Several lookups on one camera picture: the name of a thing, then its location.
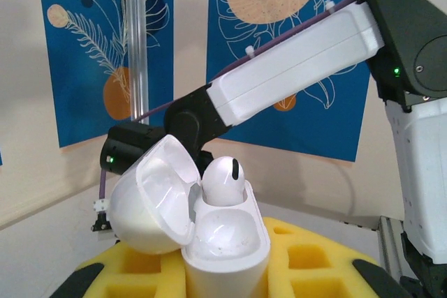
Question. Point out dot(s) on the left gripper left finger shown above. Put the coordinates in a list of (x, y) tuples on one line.
[(104, 277)]

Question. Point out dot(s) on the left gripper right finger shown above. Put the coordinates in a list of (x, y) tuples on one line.
[(349, 271)]

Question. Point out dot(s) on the white earbud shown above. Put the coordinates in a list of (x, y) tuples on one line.
[(220, 179)]

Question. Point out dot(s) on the white earbud charging case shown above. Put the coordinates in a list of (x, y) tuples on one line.
[(227, 242)]

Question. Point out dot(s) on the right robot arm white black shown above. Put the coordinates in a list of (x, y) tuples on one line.
[(297, 57)]

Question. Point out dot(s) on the blue poster fern orange circle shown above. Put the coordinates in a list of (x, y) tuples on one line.
[(70, 102)]

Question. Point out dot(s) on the blue poster monstera peach circle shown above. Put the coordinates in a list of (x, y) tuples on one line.
[(314, 130)]

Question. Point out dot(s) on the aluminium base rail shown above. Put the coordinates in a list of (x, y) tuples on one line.
[(391, 242)]

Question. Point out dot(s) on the aluminium frame post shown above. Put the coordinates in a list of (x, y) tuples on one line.
[(138, 33)]

